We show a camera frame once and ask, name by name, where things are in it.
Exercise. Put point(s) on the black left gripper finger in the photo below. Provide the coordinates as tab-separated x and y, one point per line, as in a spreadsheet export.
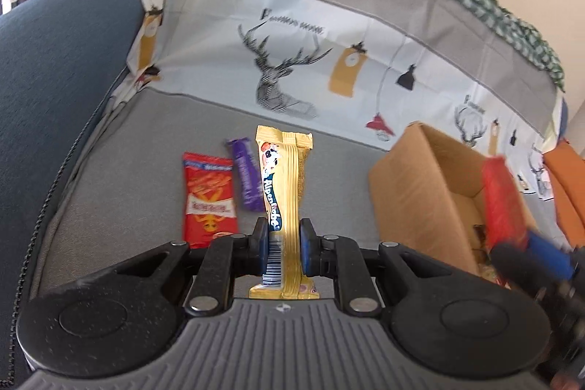
341	260
216	268

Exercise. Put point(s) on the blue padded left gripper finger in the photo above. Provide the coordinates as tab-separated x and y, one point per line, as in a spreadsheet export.
532	257

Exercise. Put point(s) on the red shrimp snack packet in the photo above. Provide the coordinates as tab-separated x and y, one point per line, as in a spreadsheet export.
210	210

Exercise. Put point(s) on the purple candy bar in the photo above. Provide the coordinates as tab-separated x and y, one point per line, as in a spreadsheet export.
250	178

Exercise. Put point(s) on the gold milk candy bar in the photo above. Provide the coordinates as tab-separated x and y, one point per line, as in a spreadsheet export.
282	164

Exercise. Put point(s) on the small red snack packet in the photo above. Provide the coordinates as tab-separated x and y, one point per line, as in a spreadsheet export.
504	213

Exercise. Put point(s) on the orange cushion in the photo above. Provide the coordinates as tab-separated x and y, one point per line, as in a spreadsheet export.
566	170

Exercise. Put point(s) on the cardboard box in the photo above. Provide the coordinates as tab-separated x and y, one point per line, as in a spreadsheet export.
427	194

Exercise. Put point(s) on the grey deer print sofa cover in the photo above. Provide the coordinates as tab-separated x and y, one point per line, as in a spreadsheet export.
354	73

